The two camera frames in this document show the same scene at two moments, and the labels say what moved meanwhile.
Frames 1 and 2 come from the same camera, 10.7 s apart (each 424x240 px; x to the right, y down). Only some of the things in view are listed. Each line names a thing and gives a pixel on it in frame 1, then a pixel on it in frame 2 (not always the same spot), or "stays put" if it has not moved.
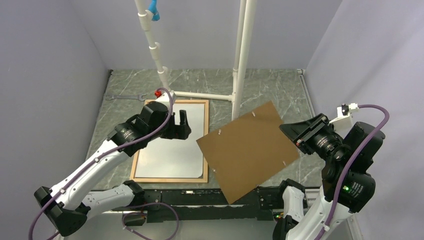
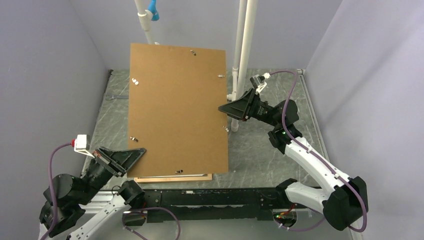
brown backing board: x=246 y=152 -> x=175 y=92
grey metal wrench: x=110 y=97 stays put
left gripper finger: x=184 y=127 -> x=118 y=161
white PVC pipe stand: x=244 y=53 stays put
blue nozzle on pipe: x=153 y=8 stays put
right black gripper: x=298 y=130 -> x=244 y=107
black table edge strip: x=164 y=205 stays put
